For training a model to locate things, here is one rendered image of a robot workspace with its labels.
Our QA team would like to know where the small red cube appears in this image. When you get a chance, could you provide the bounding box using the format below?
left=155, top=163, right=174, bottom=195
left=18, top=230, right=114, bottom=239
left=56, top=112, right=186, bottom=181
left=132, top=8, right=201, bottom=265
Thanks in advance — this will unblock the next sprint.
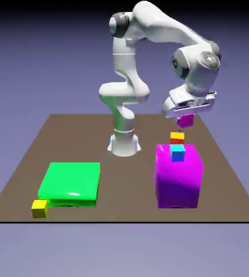
left=170, top=131, right=185, bottom=145

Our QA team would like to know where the small blue cube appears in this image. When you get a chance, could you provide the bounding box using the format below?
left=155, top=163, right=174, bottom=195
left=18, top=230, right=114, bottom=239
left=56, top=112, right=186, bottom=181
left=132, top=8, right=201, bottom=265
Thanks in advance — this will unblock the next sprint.
left=170, top=144, right=186, bottom=162

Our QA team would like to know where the large green box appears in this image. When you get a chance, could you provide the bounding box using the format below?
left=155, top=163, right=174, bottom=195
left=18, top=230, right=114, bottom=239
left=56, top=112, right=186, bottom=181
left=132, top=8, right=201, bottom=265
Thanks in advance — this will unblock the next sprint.
left=37, top=162, right=101, bottom=208

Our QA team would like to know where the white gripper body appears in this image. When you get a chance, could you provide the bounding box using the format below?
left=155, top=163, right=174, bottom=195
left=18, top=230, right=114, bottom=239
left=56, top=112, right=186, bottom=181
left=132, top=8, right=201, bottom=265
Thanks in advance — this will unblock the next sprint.
left=161, top=84, right=217, bottom=119

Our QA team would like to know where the large magenta box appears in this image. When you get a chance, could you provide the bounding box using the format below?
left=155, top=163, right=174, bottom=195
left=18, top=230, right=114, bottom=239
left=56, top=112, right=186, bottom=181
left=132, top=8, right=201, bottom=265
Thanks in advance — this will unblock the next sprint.
left=154, top=143, right=204, bottom=209

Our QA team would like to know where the small magenta cube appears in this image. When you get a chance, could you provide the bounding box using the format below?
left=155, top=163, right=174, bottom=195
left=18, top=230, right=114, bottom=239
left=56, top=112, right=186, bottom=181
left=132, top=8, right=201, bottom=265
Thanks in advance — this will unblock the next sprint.
left=176, top=114, right=194, bottom=129

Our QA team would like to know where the small yellow cube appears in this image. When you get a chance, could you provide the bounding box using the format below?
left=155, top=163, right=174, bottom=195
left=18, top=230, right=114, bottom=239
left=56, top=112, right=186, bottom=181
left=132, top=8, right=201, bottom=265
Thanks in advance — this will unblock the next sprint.
left=31, top=199, right=50, bottom=219

